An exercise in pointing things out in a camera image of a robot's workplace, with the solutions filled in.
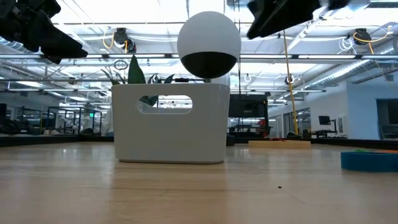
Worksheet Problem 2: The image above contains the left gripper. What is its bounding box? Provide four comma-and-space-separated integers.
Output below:
0, 7, 89, 65

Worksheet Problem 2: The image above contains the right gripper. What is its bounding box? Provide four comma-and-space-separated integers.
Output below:
247, 0, 349, 40

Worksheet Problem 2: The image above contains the wide tan rubber band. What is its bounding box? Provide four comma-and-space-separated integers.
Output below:
248, 139, 312, 150

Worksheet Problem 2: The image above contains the white plastic bin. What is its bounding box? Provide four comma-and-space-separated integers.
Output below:
111, 82, 231, 165

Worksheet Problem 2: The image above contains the blue round dish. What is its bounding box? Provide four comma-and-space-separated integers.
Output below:
340, 151, 398, 172

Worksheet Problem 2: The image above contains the white and black sphere lamp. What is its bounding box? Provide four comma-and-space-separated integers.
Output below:
177, 11, 242, 84

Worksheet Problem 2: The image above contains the green leafy plant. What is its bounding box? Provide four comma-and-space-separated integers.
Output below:
101, 55, 175, 107

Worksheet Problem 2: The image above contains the black background machine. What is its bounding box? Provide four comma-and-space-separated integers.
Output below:
0, 115, 20, 135

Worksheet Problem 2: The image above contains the black monitor cart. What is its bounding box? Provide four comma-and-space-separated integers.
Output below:
228, 93, 270, 138

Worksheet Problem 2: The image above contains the small monitor on stand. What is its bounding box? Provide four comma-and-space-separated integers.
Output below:
318, 115, 338, 135

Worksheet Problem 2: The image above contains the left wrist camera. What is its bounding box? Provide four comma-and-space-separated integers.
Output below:
14, 0, 62, 19

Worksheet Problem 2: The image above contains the black metal frame rack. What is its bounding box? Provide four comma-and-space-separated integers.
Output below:
46, 106, 103, 136

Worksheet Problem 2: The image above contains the black hanging cable loop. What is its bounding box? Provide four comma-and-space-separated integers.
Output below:
113, 59, 129, 71

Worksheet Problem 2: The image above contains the ceiling cable reel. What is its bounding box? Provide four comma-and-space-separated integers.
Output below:
353, 27, 373, 47
113, 27, 137, 54

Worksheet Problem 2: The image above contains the yellow hanging cable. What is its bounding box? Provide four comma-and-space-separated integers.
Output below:
282, 29, 300, 135

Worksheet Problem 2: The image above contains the black table edge rail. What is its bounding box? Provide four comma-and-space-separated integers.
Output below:
0, 133, 398, 151

